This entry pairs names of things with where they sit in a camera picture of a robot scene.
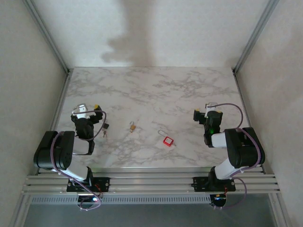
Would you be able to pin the black padlock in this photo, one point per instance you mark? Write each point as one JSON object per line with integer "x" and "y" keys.
{"x": 106, "y": 126}

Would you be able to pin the red padlock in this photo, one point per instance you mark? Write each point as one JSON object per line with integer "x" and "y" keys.
{"x": 168, "y": 141}

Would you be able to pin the aluminium rail beam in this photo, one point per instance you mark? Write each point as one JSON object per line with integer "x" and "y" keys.
{"x": 151, "y": 182}

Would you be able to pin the aluminium frame post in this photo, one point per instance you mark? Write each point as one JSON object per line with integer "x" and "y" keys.
{"x": 254, "y": 35}
{"x": 47, "y": 35}

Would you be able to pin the left aluminium side rail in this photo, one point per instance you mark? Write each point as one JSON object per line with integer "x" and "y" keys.
{"x": 57, "y": 118}

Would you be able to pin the brass padlock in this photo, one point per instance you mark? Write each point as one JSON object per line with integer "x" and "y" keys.
{"x": 132, "y": 127}

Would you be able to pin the right aluminium frame post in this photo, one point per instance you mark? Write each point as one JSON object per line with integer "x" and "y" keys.
{"x": 254, "y": 35}

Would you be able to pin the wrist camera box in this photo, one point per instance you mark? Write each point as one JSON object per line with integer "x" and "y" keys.
{"x": 81, "y": 111}
{"x": 210, "y": 106}

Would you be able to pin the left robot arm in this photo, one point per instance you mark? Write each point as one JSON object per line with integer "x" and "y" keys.
{"x": 42, "y": 151}

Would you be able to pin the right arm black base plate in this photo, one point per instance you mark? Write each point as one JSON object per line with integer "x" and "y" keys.
{"x": 200, "y": 184}

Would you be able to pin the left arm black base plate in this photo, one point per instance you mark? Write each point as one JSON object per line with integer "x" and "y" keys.
{"x": 104, "y": 184}

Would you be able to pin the right aluminium side rail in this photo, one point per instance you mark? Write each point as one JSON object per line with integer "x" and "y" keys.
{"x": 242, "y": 97}

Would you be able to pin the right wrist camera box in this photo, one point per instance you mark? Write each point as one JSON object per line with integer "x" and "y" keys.
{"x": 210, "y": 106}

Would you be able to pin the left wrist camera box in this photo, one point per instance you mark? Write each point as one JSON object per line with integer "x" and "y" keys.
{"x": 81, "y": 111}

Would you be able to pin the left aluminium frame post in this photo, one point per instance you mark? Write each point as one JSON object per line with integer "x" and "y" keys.
{"x": 47, "y": 35}

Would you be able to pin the aluminium side rail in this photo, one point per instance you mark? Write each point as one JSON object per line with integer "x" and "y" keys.
{"x": 242, "y": 97}
{"x": 57, "y": 118}

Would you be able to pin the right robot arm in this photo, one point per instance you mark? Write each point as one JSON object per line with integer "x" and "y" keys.
{"x": 246, "y": 151}

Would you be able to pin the black padlock keys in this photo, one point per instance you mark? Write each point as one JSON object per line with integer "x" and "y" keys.
{"x": 104, "y": 134}

